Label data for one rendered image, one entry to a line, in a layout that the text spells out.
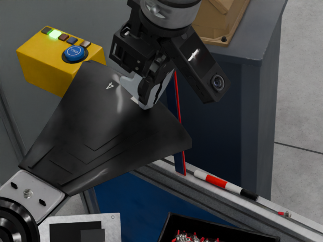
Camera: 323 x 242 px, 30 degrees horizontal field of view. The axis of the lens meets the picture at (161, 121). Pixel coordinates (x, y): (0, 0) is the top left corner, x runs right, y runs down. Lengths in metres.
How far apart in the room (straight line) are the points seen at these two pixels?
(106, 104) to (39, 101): 1.01
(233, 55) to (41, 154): 0.56
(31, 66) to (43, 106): 0.69
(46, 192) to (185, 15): 0.31
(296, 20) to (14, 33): 1.69
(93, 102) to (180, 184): 0.39
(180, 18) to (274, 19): 0.67
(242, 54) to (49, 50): 0.41
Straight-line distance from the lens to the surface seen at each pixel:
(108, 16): 2.09
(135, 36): 0.84
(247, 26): 1.39
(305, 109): 2.62
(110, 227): 1.02
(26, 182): 0.88
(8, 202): 0.78
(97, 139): 0.90
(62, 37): 1.29
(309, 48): 2.92
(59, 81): 1.25
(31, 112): 1.94
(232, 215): 1.25
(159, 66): 0.82
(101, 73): 0.99
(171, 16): 0.75
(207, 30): 1.32
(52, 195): 0.86
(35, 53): 1.28
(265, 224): 1.21
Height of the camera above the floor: 1.84
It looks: 45 degrees down
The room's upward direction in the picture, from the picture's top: 8 degrees counter-clockwise
